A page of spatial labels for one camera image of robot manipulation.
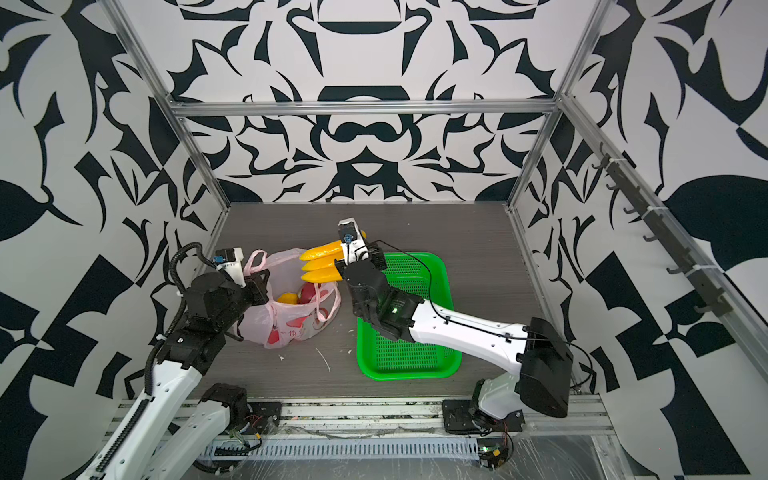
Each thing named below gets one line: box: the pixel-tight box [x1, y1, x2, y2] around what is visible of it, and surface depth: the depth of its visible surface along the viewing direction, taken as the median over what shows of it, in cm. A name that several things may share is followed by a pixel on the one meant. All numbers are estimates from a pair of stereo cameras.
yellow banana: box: [300, 240, 343, 283], surface depth 77 cm
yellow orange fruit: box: [277, 292, 299, 305], surface depth 91 cm
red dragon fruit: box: [297, 282, 316, 304], surface depth 89 cm
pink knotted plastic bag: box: [242, 249, 343, 349], surface depth 77 cm
